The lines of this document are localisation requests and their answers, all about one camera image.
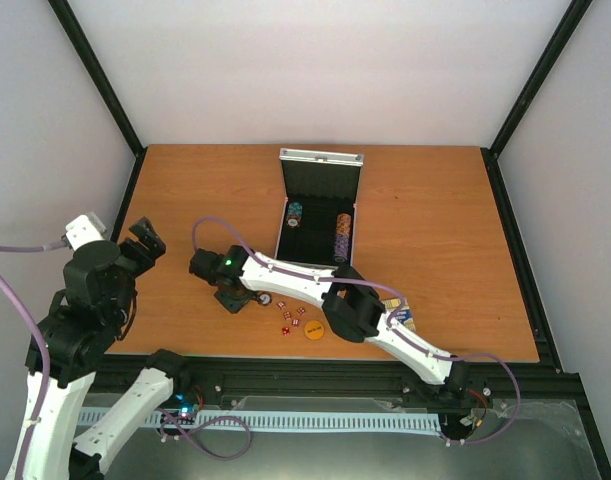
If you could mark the orange dealer button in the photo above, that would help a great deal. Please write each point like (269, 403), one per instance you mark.
(314, 330)

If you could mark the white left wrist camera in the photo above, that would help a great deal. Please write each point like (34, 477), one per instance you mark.
(84, 229)

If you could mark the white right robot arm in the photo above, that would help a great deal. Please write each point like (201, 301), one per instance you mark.
(351, 305)

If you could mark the blue playing card box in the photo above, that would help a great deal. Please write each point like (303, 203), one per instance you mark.
(403, 312)

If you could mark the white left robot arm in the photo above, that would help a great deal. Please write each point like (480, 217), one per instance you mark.
(95, 309)

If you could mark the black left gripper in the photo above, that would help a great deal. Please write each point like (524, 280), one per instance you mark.
(146, 256)

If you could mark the black poker chip stack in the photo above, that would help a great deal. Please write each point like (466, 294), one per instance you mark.
(264, 299)

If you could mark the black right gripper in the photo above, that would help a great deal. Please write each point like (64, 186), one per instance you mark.
(233, 305)

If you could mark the light blue cable duct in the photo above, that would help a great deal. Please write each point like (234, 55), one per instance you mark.
(314, 422)

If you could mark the red poker chip stack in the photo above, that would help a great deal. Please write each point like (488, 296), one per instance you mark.
(344, 224)

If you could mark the purple poker chip stack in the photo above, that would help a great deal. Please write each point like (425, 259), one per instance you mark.
(341, 250)

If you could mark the blue poker chip stack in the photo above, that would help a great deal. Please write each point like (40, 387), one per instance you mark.
(294, 219)
(295, 208)

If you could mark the aluminium poker case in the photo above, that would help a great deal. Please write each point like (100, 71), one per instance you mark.
(326, 184)

